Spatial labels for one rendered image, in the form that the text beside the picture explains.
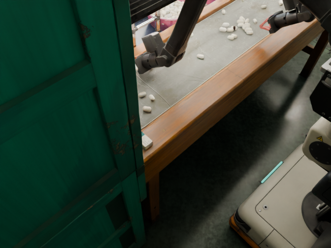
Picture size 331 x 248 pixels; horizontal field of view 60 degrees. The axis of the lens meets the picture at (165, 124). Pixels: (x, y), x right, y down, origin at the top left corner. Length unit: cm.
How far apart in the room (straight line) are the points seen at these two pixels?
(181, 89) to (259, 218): 71
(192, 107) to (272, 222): 69
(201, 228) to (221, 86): 84
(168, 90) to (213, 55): 30
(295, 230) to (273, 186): 22
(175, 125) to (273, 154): 107
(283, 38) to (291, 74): 105
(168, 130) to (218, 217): 82
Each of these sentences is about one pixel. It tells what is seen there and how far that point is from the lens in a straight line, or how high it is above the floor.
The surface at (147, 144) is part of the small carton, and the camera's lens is 98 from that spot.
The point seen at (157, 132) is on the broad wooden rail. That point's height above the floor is 76.
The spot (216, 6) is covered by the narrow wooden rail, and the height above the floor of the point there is 76.
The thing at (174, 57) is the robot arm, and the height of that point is 95.
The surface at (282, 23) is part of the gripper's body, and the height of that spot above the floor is 90.
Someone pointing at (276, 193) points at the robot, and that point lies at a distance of 156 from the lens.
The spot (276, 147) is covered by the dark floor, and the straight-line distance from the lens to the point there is 205.
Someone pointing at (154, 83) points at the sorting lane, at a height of 74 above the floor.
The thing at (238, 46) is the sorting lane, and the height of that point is 74.
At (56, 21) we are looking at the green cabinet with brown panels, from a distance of 45.
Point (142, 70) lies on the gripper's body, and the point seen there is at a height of 81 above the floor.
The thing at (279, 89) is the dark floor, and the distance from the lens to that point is 240.
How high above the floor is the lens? 162
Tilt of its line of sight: 54 degrees down
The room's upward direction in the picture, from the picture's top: 2 degrees clockwise
